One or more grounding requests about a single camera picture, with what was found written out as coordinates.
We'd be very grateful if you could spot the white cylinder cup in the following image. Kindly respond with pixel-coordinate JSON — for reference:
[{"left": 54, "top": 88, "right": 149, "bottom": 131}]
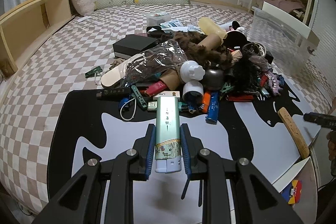
[{"left": 182, "top": 80, "right": 204, "bottom": 104}]

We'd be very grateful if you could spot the black and white cat mat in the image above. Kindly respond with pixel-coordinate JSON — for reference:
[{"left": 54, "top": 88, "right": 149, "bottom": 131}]
[{"left": 44, "top": 85, "right": 318, "bottom": 223}]

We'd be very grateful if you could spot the carved wooden plaque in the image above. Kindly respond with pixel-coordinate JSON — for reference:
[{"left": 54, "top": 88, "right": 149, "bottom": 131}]
[{"left": 277, "top": 107, "right": 310, "bottom": 159}]

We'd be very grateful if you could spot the orange lighter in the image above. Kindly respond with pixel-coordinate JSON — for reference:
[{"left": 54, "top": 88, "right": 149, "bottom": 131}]
[{"left": 202, "top": 91, "right": 211, "bottom": 114}]

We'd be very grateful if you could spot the green plastic clip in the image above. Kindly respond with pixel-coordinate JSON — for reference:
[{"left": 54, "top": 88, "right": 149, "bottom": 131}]
[{"left": 84, "top": 66, "right": 102, "bottom": 79}]

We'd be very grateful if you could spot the white round-cap bottle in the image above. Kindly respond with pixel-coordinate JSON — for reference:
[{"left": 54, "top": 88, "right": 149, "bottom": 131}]
[{"left": 179, "top": 60, "right": 206, "bottom": 83}]

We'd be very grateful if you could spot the white cable loop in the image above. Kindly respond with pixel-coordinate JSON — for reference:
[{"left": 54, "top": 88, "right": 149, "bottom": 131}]
[{"left": 119, "top": 97, "right": 137, "bottom": 121}]

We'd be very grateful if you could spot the white cardboard collection box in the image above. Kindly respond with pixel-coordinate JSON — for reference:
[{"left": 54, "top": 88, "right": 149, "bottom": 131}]
[{"left": 273, "top": 157, "right": 317, "bottom": 221}]

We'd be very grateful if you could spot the wooden bed shelf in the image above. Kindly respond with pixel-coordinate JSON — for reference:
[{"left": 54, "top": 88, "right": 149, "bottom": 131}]
[{"left": 1, "top": 0, "right": 74, "bottom": 80}]

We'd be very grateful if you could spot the brown fur piece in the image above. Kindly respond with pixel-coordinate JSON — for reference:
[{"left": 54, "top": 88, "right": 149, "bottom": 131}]
[{"left": 173, "top": 31, "right": 232, "bottom": 71}]

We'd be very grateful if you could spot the long green bolster pillow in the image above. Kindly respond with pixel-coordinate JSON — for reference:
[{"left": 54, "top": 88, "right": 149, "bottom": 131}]
[{"left": 94, "top": 0, "right": 190, "bottom": 10}]

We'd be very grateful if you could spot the black gift box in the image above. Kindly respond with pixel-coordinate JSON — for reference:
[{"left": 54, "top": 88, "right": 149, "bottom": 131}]
[{"left": 113, "top": 35, "right": 158, "bottom": 59}]

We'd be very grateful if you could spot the mint green lighter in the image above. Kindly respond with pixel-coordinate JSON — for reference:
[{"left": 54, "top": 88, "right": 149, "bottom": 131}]
[{"left": 155, "top": 96, "right": 182, "bottom": 173}]

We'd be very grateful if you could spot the clear storage bin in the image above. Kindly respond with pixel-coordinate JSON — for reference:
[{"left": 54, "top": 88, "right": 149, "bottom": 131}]
[{"left": 248, "top": 2, "right": 319, "bottom": 83}]

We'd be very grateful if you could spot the yellow plastic bottle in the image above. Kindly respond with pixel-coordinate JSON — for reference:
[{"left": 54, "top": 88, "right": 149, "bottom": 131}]
[{"left": 198, "top": 17, "right": 227, "bottom": 39}]

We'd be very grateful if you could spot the dark metal bell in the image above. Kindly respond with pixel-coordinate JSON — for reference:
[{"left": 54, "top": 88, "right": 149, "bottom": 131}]
[{"left": 202, "top": 69, "right": 224, "bottom": 90}]

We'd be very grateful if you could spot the black round bowl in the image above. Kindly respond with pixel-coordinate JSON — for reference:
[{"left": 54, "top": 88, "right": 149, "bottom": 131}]
[{"left": 223, "top": 30, "right": 248, "bottom": 51}]

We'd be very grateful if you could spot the small clear plastic box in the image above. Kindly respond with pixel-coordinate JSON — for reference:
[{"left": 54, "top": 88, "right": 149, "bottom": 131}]
[{"left": 146, "top": 11, "right": 171, "bottom": 27}]

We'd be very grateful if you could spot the blue lighter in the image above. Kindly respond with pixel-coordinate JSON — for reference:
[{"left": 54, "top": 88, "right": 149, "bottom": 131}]
[{"left": 206, "top": 92, "right": 219, "bottom": 124}]

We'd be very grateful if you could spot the cardboard tube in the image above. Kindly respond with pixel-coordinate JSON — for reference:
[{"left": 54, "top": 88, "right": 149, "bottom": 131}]
[{"left": 198, "top": 34, "right": 223, "bottom": 50}]

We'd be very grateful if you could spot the clear plastic bag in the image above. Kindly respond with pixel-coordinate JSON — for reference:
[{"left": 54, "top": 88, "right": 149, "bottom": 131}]
[{"left": 121, "top": 39, "right": 187, "bottom": 86}]

